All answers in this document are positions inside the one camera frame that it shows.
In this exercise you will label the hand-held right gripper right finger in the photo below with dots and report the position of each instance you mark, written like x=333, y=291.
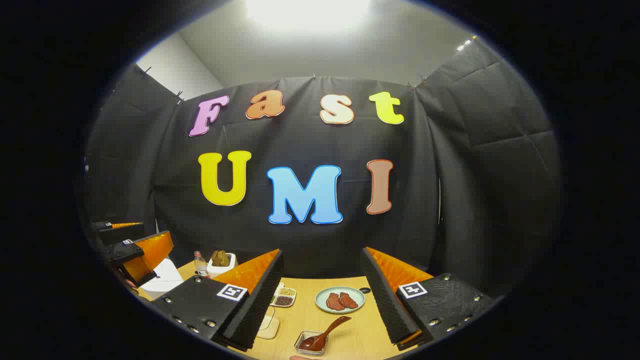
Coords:
x=382, y=300

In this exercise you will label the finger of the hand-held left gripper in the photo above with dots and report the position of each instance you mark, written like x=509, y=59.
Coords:
x=120, y=232
x=125, y=250

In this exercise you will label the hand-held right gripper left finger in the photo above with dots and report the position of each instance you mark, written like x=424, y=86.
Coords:
x=260, y=305

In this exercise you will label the clear box of rice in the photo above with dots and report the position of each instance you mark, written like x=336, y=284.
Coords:
x=270, y=325

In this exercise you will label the white rice cooker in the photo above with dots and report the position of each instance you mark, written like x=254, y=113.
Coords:
x=162, y=277

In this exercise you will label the brown wooden spoon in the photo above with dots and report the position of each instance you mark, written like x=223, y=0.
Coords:
x=320, y=337

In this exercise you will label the white divided bean dish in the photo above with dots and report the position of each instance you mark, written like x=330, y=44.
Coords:
x=284, y=297

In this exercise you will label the red meat piece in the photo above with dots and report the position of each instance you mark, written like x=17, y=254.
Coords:
x=349, y=300
x=334, y=301

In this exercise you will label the white toaster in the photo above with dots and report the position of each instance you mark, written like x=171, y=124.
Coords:
x=222, y=270

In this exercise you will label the brown bread slice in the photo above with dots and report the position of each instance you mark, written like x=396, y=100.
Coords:
x=215, y=258
x=224, y=258

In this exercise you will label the pale green plate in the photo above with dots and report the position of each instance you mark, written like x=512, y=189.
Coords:
x=322, y=306

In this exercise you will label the clear plastic water bottle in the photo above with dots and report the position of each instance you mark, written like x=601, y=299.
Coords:
x=201, y=265

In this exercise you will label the black backdrop cloth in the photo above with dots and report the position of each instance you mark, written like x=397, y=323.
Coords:
x=310, y=240

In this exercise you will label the small ceiling light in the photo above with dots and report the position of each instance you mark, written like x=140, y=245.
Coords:
x=464, y=45

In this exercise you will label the ceiling light panel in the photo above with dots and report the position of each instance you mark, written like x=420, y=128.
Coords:
x=307, y=12

